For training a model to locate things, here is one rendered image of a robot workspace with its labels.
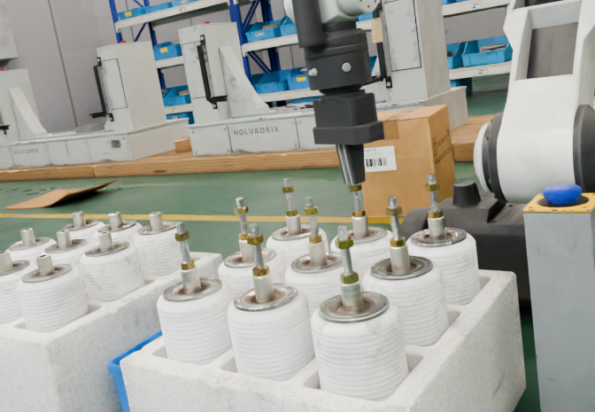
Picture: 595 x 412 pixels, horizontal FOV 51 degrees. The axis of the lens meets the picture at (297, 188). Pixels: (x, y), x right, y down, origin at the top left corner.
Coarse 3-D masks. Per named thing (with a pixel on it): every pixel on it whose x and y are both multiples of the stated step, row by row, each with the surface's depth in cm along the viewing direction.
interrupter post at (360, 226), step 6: (366, 216) 90; (354, 222) 90; (360, 222) 90; (366, 222) 90; (354, 228) 90; (360, 228) 90; (366, 228) 90; (354, 234) 91; (360, 234) 90; (366, 234) 90
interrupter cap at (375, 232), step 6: (372, 228) 93; (378, 228) 93; (384, 228) 92; (348, 234) 92; (372, 234) 91; (378, 234) 90; (384, 234) 89; (354, 240) 89; (360, 240) 88; (366, 240) 87; (372, 240) 88
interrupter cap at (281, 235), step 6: (282, 228) 101; (306, 228) 99; (318, 228) 98; (276, 234) 98; (282, 234) 98; (288, 234) 98; (300, 234) 97; (306, 234) 96; (276, 240) 96; (282, 240) 95; (288, 240) 95
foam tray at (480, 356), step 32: (480, 288) 88; (512, 288) 86; (448, 320) 79; (480, 320) 75; (512, 320) 85; (160, 352) 81; (416, 352) 69; (448, 352) 68; (480, 352) 75; (512, 352) 85; (128, 384) 79; (160, 384) 75; (192, 384) 72; (224, 384) 69; (256, 384) 68; (288, 384) 66; (320, 384) 69; (416, 384) 62; (448, 384) 67; (480, 384) 75; (512, 384) 85
